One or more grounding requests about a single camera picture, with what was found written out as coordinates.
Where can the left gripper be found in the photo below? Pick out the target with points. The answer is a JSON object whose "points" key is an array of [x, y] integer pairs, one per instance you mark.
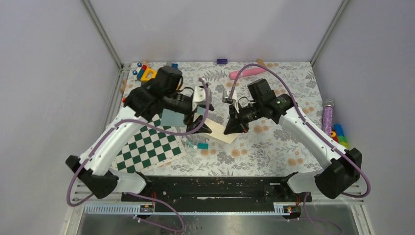
{"points": [[193, 126]]}

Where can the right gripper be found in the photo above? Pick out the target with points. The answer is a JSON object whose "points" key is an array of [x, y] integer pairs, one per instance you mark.
{"points": [[234, 125]]}

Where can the green white glue stick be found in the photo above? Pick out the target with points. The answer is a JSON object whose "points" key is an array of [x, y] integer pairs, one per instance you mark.
{"points": [[191, 144]]}

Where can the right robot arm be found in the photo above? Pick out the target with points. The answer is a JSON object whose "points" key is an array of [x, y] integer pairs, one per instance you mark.
{"points": [[339, 166]]}

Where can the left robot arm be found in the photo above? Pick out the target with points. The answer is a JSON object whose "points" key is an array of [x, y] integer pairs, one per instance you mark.
{"points": [[93, 167]]}

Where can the small teal block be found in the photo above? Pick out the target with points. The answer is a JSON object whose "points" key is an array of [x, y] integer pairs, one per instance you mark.
{"points": [[204, 146]]}

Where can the floral table mat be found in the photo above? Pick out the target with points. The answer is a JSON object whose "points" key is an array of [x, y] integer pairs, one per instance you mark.
{"points": [[267, 149]]}

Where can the pink cylinder marker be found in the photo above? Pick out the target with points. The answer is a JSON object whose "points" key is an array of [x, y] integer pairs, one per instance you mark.
{"points": [[245, 73]]}

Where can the purple small brick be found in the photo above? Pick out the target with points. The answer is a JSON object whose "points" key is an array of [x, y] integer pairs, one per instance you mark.
{"points": [[221, 61]]}

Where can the green white checkerboard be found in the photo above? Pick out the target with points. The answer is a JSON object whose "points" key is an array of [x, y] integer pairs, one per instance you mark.
{"points": [[148, 149]]}

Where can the yellow triangle toy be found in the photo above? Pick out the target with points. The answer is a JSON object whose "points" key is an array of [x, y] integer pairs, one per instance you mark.
{"points": [[148, 74]]}

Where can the purple glitter tube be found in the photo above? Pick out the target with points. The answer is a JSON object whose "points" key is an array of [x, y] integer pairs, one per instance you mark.
{"points": [[327, 116]]}

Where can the colourful stacked brick toy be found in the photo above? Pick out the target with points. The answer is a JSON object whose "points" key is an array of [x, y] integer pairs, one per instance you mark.
{"points": [[338, 135]]}

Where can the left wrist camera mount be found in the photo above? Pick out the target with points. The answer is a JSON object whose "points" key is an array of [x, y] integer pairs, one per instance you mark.
{"points": [[200, 97]]}

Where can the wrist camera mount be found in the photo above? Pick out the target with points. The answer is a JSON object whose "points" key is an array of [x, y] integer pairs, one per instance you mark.
{"points": [[230, 98], [200, 97]]}

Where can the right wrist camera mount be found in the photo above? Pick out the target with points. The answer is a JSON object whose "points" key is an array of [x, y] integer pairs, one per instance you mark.
{"points": [[230, 98]]}

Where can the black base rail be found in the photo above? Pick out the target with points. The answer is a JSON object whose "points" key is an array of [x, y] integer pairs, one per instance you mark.
{"points": [[222, 194]]}

